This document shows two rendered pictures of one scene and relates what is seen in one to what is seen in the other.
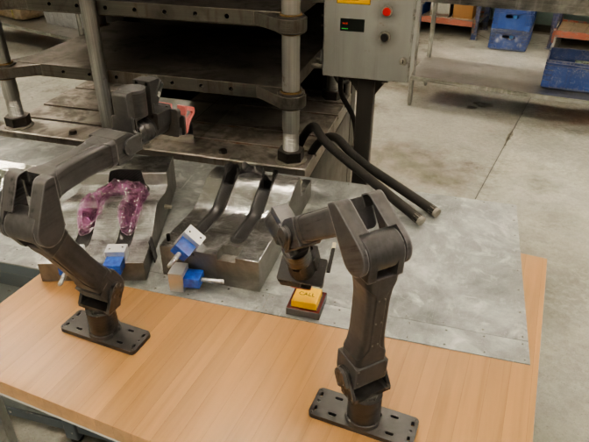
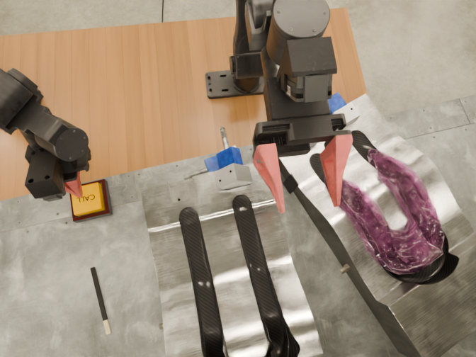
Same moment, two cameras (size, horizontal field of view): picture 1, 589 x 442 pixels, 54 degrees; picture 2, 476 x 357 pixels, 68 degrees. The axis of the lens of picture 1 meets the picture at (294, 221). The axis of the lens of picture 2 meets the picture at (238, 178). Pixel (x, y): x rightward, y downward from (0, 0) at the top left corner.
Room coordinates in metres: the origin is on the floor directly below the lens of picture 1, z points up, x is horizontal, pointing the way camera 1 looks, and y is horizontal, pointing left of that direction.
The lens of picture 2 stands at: (1.34, 0.15, 1.59)
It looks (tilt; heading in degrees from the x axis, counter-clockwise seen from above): 75 degrees down; 144
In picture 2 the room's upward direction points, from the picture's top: 7 degrees clockwise
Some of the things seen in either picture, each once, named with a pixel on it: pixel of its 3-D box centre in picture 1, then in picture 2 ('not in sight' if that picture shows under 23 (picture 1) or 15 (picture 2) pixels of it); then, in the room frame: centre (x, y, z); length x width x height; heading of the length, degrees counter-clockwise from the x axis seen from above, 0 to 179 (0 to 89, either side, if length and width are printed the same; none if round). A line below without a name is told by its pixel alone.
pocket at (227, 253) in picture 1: (230, 257); (183, 191); (1.15, 0.16, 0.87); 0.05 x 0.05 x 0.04; 74
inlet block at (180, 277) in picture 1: (197, 279); (211, 168); (1.12, 0.24, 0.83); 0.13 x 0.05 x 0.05; 81
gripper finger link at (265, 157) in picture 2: (178, 115); (287, 171); (1.27, 0.27, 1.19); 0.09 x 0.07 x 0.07; 157
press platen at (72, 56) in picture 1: (187, 70); not in sight; (2.39, 0.46, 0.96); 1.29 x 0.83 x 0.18; 74
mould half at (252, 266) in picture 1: (244, 210); (231, 297); (1.38, 0.14, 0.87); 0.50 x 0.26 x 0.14; 164
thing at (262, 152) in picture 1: (187, 114); not in sight; (2.39, 0.47, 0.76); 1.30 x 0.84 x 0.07; 74
